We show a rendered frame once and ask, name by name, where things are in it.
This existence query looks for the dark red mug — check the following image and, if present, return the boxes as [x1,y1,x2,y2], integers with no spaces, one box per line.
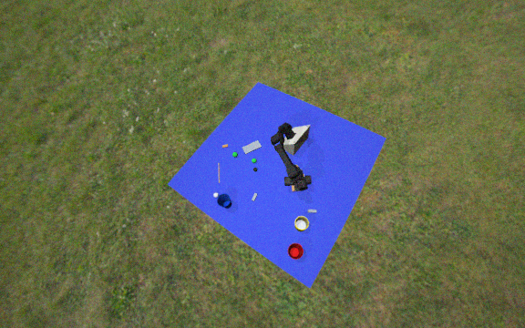
[287,243,304,259]

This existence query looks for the dark blue cup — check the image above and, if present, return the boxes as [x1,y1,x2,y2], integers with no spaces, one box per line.
[217,194,232,209]

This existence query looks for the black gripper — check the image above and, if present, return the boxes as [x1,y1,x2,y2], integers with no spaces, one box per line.
[284,175,312,186]

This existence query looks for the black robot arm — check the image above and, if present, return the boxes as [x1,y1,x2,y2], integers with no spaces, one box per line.
[271,122,308,191]

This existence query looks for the yellow cup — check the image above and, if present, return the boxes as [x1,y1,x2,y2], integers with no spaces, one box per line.
[295,216,308,231]

